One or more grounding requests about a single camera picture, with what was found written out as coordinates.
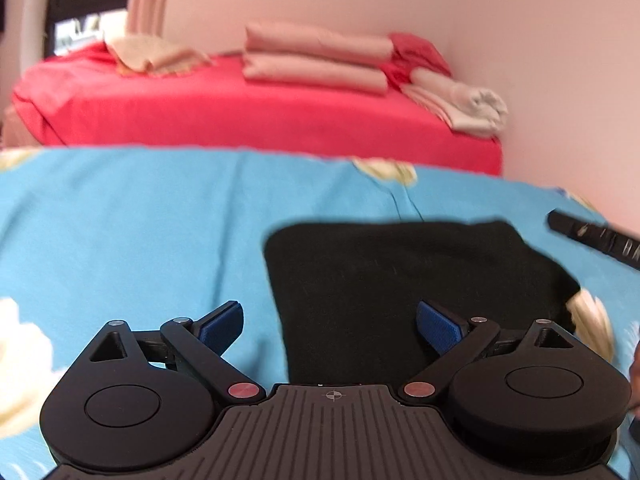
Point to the beige fringed cloth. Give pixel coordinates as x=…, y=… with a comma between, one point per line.
x=145, y=55

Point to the white folded cloth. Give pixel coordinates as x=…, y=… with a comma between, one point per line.
x=465, y=102

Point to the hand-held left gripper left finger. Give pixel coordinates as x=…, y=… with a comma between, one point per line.
x=220, y=324

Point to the dark framed window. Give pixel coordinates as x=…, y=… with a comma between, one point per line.
x=95, y=2

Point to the blue floral printed blanket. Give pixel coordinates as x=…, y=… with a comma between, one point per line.
x=130, y=220

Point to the red bed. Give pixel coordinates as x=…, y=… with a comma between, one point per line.
x=250, y=115

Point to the black pants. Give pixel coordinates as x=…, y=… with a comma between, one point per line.
x=400, y=270

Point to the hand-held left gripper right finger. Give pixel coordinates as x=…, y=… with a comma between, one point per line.
x=440, y=327

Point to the red crumpled cloth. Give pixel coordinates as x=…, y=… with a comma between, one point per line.
x=417, y=52

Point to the pink curtain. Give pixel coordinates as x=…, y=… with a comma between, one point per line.
x=150, y=0

